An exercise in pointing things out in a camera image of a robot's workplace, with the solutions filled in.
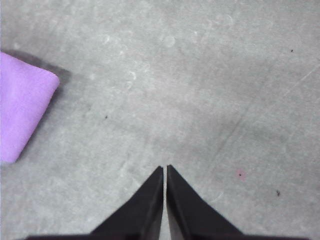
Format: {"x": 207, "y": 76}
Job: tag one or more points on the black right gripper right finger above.
{"x": 190, "y": 215}

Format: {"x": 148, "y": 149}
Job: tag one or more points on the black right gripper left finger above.
{"x": 140, "y": 215}

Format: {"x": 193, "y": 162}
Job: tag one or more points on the purple towel with grey hem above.
{"x": 22, "y": 105}

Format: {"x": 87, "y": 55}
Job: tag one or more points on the grey table cloth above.
{"x": 175, "y": 87}

